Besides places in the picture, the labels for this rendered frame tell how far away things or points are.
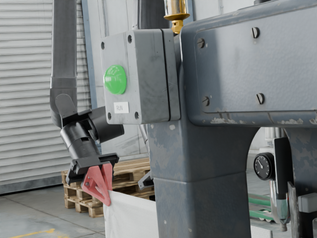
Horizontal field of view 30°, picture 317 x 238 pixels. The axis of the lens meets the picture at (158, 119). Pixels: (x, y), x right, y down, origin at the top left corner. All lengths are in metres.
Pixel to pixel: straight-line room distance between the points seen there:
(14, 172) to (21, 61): 1.53
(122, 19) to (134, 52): 8.66
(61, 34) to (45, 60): 7.19
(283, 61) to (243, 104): 0.06
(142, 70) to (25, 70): 7.91
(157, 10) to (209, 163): 0.42
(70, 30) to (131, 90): 0.82
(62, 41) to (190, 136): 0.80
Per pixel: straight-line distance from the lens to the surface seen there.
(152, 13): 0.96
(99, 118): 1.26
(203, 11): 9.30
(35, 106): 8.48
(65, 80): 1.29
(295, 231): 0.75
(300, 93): 0.46
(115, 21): 9.17
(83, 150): 1.21
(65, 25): 1.38
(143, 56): 0.56
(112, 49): 0.60
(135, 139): 9.21
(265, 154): 0.79
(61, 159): 8.63
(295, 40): 0.46
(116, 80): 0.57
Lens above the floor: 1.27
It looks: 3 degrees down
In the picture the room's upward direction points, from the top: 5 degrees counter-clockwise
